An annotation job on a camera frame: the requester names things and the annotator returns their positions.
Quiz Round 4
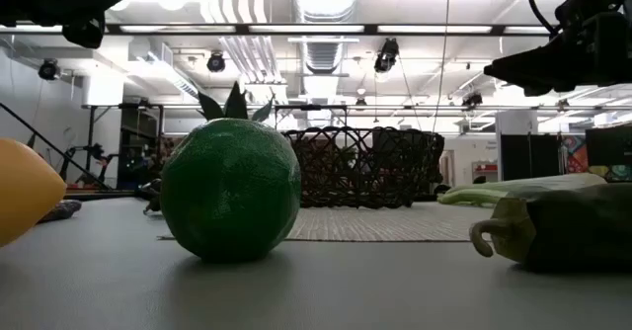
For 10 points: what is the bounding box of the dark purple eggplant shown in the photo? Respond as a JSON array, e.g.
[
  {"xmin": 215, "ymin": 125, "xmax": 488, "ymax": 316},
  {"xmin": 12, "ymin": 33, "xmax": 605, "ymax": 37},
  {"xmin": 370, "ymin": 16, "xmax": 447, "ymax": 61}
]
[{"xmin": 135, "ymin": 178, "xmax": 163, "ymax": 216}]

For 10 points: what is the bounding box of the dark woven wire basket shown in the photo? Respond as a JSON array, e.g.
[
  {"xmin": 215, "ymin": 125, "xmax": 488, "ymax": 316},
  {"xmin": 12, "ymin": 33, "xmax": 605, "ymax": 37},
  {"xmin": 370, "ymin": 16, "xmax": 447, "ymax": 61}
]
[{"xmin": 280, "ymin": 125, "xmax": 445, "ymax": 210}]

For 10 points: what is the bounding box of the white green leek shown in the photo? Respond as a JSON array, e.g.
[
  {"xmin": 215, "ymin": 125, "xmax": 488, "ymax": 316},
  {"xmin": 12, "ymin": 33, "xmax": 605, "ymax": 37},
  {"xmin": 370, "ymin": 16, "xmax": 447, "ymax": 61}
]
[{"xmin": 436, "ymin": 172, "xmax": 608, "ymax": 208}]

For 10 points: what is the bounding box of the grey woven placemat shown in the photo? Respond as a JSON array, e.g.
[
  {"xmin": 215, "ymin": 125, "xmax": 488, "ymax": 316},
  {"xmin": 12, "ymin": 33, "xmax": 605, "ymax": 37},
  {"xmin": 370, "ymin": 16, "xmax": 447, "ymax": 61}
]
[{"xmin": 156, "ymin": 202, "xmax": 498, "ymax": 243}]

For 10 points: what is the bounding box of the dark green pepper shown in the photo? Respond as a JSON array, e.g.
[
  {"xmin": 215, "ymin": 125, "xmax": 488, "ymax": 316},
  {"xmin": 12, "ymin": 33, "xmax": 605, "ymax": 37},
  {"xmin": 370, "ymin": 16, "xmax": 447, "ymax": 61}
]
[{"xmin": 468, "ymin": 182, "xmax": 632, "ymax": 274}]

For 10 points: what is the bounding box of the black partition panel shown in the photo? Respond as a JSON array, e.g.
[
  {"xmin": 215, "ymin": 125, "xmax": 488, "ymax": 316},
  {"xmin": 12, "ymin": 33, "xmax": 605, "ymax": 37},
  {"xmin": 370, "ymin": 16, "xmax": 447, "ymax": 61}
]
[{"xmin": 499, "ymin": 132, "xmax": 562, "ymax": 182}]

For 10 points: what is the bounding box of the green lime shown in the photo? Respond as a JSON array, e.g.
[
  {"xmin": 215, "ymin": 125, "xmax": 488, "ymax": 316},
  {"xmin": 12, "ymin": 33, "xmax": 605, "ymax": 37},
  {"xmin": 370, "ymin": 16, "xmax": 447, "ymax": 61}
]
[{"xmin": 159, "ymin": 118, "xmax": 303, "ymax": 264}]

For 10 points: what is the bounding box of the black aluminium table frame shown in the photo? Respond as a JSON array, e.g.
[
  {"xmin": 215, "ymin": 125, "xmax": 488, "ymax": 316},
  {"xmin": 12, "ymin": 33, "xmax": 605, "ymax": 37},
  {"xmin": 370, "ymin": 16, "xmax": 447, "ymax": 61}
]
[{"xmin": 0, "ymin": 101, "xmax": 164, "ymax": 203}]

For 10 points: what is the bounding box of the black overhead beam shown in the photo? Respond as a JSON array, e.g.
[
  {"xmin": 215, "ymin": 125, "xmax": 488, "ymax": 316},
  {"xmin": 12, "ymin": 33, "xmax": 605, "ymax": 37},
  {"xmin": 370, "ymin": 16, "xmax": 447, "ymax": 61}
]
[{"xmin": 0, "ymin": 23, "xmax": 559, "ymax": 37}]

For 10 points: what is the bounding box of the black ceiling spotlight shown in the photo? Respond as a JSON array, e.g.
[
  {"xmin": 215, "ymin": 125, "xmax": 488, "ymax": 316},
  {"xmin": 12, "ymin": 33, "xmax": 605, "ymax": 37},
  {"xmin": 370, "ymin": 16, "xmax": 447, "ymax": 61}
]
[
  {"xmin": 205, "ymin": 50, "xmax": 227, "ymax": 73},
  {"xmin": 38, "ymin": 57, "xmax": 61, "ymax": 82},
  {"xmin": 373, "ymin": 37, "xmax": 400, "ymax": 74}
]

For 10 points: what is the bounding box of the black metal rack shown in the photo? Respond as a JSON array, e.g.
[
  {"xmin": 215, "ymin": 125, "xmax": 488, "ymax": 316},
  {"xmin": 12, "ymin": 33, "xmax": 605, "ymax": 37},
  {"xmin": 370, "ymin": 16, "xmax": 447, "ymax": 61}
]
[{"xmin": 88, "ymin": 103, "xmax": 165, "ymax": 191}]

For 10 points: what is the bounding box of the yellow orange mango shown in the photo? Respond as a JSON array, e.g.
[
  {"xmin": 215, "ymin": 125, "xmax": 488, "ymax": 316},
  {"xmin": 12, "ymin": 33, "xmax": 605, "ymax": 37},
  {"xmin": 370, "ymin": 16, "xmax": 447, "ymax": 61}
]
[{"xmin": 0, "ymin": 137, "xmax": 68, "ymax": 248}]

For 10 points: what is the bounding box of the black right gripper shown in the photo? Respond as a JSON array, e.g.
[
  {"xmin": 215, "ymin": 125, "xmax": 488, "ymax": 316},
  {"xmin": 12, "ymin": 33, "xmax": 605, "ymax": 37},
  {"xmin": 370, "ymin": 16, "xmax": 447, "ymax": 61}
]
[{"xmin": 483, "ymin": 0, "xmax": 632, "ymax": 98}]

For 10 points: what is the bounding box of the colourful patterned poster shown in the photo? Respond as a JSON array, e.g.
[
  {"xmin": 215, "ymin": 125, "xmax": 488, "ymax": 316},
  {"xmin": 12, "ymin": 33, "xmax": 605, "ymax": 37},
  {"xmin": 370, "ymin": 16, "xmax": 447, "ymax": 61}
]
[{"xmin": 562, "ymin": 134, "xmax": 589, "ymax": 174}]

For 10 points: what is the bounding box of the black grapes bunch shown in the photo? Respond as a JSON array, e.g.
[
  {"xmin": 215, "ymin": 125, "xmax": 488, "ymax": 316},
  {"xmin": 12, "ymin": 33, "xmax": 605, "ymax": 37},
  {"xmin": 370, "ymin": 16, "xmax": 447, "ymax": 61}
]
[{"xmin": 37, "ymin": 199, "xmax": 83, "ymax": 224}]

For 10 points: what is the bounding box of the white shelf with red bins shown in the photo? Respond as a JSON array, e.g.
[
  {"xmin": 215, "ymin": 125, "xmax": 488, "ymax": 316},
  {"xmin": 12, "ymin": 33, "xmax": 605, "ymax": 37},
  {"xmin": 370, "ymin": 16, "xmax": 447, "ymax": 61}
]
[{"xmin": 471, "ymin": 160, "xmax": 500, "ymax": 184}]

